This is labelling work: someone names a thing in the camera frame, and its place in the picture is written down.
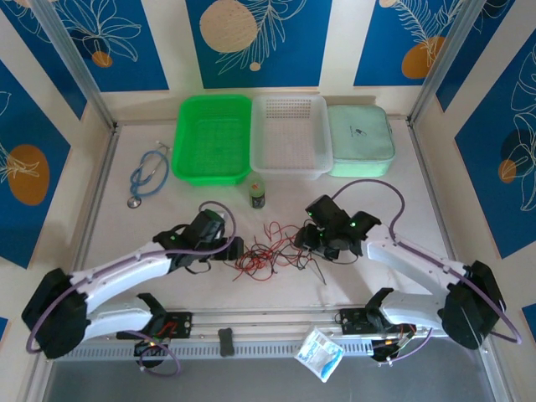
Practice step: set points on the mint green zip pouch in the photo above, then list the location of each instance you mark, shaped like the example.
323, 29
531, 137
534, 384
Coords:
360, 138

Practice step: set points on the white and blue plastic packet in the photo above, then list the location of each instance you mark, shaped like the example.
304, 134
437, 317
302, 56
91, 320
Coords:
318, 352

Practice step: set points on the small green-capped bottle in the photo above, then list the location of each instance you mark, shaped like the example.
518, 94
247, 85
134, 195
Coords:
256, 197

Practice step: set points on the aluminium frame post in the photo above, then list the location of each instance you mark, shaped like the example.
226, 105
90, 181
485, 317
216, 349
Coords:
444, 63
75, 63

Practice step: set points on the black bone-shaped clip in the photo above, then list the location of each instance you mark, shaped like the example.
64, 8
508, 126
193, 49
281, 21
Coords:
226, 341

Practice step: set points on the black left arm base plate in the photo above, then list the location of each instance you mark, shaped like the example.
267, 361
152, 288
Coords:
180, 324

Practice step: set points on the blue stethoscope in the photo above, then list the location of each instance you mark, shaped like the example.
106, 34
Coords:
134, 202

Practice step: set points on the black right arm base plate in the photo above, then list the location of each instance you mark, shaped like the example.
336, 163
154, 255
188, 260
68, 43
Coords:
354, 320

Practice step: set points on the white plastic mesh basket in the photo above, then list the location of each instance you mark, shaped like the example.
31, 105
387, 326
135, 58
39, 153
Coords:
289, 134

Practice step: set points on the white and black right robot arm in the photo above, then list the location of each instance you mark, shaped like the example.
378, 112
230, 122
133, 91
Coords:
410, 259

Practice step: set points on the green plastic basket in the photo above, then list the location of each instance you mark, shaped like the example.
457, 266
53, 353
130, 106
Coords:
209, 138

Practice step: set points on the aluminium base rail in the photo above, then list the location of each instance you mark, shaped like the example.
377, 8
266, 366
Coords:
259, 320

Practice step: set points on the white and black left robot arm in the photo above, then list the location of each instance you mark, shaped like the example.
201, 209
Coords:
125, 268

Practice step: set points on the white table mat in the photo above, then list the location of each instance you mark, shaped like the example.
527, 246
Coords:
251, 293

